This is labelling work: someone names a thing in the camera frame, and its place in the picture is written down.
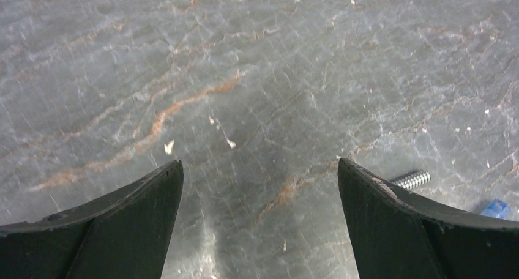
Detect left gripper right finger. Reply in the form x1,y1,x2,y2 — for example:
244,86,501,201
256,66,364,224
337,158,518,278

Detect checkered pen cap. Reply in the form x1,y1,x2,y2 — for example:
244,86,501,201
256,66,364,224
392,170,431,190

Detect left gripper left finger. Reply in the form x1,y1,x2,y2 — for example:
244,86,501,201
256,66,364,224
1,160,184,278

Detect clear blue pen cap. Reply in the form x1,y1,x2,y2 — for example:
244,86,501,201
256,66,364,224
480,199,510,219

